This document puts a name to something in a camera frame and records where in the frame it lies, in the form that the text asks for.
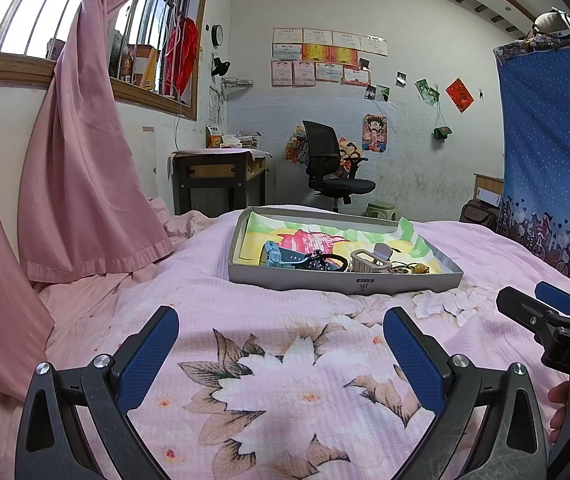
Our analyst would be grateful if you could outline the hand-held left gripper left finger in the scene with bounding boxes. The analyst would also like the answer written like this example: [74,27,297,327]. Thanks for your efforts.
[15,305,181,480]

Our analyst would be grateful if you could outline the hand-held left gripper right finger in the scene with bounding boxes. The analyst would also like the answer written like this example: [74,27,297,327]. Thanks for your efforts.
[383,306,550,480]

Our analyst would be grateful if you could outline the grey shallow box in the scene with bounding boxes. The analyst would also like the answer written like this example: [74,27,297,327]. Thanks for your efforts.
[228,206,465,295]

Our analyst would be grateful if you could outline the black white braided bracelet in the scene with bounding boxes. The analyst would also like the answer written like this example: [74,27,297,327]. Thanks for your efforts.
[306,249,352,274]

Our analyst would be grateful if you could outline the dark bag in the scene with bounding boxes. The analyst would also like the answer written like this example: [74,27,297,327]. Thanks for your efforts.
[460,200,498,234]

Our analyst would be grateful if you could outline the grey hair claw clip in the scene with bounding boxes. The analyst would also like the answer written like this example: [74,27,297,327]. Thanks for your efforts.
[350,242,395,274]

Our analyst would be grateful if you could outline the pink floral bed sheet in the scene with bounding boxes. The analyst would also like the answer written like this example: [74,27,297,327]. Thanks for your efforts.
[0,197,570,480]

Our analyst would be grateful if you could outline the blue printed curtain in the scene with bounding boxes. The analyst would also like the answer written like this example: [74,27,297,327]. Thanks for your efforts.
[492,40,570,296]

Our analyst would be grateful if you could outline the green plastic stool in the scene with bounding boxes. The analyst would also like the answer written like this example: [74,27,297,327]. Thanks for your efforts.
[365,201,398,221]

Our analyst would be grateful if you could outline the blue smart watch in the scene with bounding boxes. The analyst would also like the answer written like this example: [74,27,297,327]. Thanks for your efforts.
[259,241,316,271]

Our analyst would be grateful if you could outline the colourful painted paper liner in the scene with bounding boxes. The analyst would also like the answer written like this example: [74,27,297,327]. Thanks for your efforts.
[237,212,453,275]

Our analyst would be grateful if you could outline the dark wooden desk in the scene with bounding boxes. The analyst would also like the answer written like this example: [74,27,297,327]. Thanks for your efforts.
[170,150,272,216]

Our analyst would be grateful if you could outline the pink curtain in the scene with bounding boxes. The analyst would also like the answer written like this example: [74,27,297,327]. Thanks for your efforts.
[0,0,176,402]

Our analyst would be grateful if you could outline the red paper square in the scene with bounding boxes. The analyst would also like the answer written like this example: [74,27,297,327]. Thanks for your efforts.
[445,77,475,114]

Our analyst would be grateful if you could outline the black office chair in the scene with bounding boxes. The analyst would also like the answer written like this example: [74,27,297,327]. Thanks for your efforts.
[301,120,377,213]

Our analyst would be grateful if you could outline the stack of books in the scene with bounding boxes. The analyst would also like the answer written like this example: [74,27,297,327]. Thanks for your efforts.
[220,132,261,150]

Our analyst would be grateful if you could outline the hanging paper sheets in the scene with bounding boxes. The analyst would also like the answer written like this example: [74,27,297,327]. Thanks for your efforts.
[208,85,224,124]

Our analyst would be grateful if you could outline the red hanging cloth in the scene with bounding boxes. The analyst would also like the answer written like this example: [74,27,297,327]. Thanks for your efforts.
[164,16,200,99]

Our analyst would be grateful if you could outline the cartoon figures wall poster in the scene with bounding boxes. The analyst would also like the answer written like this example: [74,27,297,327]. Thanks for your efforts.
[337,137,364,179]

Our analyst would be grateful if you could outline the colourful patterned wall poster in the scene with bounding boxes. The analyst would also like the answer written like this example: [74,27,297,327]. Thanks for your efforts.
[283,122,311,166]

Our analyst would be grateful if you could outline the group of small wall photos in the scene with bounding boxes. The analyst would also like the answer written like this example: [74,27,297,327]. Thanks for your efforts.
[357,57,441,107]

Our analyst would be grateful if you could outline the wire wall shelf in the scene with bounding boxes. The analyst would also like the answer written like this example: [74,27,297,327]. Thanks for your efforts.
[221,77,255,94]

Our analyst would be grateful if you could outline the wooden window frame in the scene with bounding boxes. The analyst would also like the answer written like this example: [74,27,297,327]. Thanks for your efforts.
[0,0,214,121]

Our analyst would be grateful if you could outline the group of wall certificates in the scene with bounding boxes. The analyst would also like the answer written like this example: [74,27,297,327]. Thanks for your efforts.
[270,26,389,88]

